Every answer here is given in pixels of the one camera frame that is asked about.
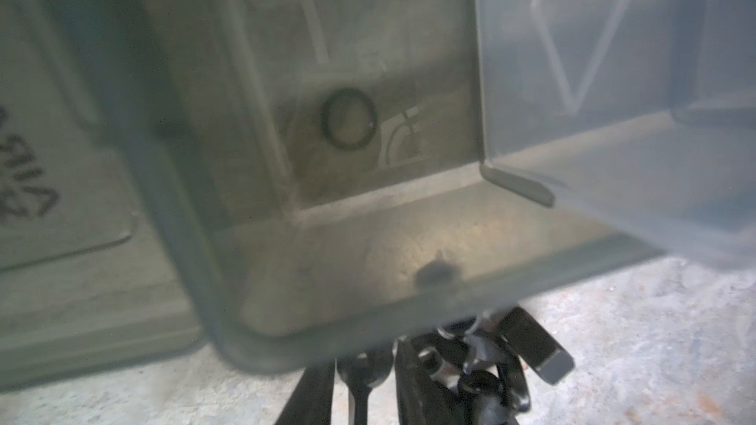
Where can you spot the black wing nut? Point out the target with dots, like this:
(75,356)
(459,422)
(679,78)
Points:
(363,373)

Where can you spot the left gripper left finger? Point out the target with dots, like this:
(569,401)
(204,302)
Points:
(311,401)

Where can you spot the clear green organizer box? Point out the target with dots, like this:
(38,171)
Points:
(294,180)

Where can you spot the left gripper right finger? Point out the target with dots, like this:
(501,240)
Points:
(420,399)

